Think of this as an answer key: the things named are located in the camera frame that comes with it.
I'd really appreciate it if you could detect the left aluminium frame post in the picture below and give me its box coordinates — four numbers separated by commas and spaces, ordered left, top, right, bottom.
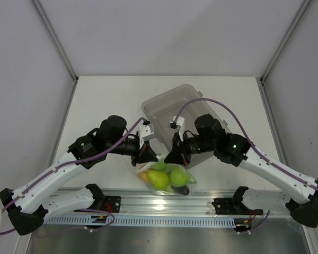
30, 0, 79, 83

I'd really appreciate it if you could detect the purple toy eggplant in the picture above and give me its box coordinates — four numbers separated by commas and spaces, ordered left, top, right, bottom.
171, 185, 190, 196

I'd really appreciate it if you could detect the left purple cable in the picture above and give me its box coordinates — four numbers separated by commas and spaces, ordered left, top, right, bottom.
0, 117, 151, 237

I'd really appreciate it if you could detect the right aluminium frame post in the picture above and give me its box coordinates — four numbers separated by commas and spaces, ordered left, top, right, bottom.
259, 0, 315, 83

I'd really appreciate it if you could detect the purple cable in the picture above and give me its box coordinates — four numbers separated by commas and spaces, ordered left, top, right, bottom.
0, 117, 151, 237
169, 97, 318, 220

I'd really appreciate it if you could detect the white slotted cable duct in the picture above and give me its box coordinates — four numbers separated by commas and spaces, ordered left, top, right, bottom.
44, 214, 236, 229

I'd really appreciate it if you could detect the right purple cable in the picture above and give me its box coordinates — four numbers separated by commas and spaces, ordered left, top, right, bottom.
169, 97, 318, 220

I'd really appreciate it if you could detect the green ridged toy gourd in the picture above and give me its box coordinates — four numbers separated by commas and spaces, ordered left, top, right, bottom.
186, 174, 197, 185

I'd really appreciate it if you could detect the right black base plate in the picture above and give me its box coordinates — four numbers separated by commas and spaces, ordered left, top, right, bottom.
211, 197, 263, 215

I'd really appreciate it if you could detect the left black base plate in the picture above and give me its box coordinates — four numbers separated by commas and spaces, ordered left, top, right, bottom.
102, 196, 121, 213

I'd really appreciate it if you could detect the green bumpy toy guava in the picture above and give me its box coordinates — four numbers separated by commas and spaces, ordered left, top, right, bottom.
150, 161, 167, 171

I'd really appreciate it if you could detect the orange toy fruit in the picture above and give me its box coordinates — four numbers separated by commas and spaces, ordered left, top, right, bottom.
138, 171, 149, 183

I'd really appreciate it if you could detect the clear dotted zip top bag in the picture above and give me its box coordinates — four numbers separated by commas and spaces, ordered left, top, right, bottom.
132, 155, 197, 196

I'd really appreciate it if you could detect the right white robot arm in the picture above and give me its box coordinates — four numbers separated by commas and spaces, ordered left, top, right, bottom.
164, 114, 318, 228

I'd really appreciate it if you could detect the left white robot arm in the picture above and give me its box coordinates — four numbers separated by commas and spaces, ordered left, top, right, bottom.
0, 115, 158, 235

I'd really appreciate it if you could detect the aluminium frame post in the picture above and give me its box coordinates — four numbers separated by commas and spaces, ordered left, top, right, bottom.
259, 0, 315, 83
30, 0, 79, 83

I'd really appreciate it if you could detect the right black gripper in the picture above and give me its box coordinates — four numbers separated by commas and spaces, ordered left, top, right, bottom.
164, 130, 216, 166

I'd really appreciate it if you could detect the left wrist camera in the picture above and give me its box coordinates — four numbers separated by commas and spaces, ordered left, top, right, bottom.
138, 120, 156, 148

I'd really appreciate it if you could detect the clear grey plastic bin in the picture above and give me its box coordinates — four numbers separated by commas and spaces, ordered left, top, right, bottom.
140, 84, 228, 170

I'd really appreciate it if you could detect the aluminium mounting rail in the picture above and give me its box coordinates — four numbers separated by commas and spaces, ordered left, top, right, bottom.
50, 188, 314, 219

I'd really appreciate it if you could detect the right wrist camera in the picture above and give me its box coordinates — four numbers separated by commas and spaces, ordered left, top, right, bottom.
169, 115, 186, 141

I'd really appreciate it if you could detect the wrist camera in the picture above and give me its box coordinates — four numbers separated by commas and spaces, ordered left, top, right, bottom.
169, 115, 186, 141
138, 120, 156, 148

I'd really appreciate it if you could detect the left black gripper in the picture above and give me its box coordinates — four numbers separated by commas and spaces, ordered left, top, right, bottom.
107, 137, 158, 166

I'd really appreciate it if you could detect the green toy apple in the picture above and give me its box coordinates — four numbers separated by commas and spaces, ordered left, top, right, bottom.
170, 168, 188, 187

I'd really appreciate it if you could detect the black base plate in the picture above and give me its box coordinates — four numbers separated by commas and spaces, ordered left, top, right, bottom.
102, 196, 121, 213
211, 197, 263, 215

